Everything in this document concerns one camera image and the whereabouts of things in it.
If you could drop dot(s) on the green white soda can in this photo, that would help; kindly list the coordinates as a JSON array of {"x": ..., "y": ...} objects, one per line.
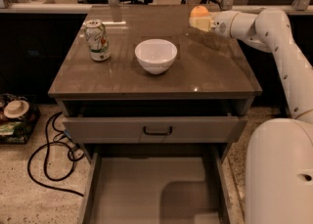
[{"x": 97, "y": 41}]

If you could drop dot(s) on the white ceramic bowl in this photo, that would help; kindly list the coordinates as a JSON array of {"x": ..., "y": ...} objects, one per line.
[{"x": 156, "y": 55}]

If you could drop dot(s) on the grey drawer cabinet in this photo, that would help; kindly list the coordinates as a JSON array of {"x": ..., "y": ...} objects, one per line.
[{"x": 167, "y": 89}]

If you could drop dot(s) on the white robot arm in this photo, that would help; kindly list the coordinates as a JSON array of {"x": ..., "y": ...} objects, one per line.
[{"x": 279, "y": 156}]

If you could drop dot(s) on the orange fruit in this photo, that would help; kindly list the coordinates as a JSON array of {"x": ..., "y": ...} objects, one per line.
[{"x": 199, "y": 11}]

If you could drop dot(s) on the grey top drawer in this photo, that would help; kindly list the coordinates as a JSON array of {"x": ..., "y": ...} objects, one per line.
[{"x": 122, "y": 122}]

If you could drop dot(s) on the grey open middle drawer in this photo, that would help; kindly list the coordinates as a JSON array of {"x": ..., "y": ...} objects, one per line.
[{"x": 156, "y": 184}]

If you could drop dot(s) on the black drawer handle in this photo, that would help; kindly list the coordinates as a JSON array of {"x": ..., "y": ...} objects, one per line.
[{"x": 147, "y": 132}]

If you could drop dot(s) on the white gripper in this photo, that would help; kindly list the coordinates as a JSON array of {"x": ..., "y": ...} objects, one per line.
[{"x": 222, "y": 23}]

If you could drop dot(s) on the beige hat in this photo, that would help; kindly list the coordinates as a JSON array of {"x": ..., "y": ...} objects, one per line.
[{"x": 16, "y": 109}]

